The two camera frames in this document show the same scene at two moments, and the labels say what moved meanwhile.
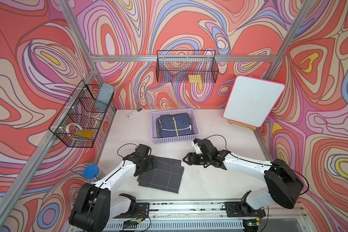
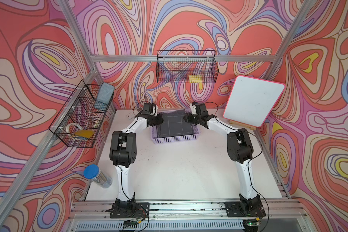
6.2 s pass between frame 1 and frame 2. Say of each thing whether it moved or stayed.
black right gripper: moved
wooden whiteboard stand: stayed
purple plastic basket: stayed
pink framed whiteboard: stayed
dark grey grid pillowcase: moved
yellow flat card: stayed
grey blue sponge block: stayed
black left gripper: moved
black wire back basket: stayed
